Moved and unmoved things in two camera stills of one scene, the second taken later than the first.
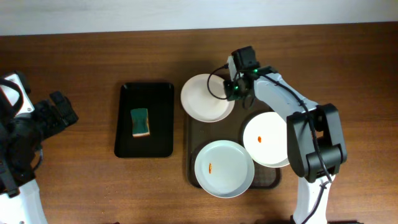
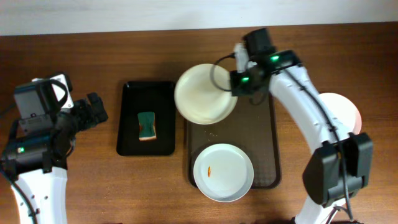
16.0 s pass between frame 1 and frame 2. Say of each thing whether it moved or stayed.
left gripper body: moved
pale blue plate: stayed
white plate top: moved
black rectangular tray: stayed
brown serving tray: stayed
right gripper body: stayed
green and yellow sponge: moved
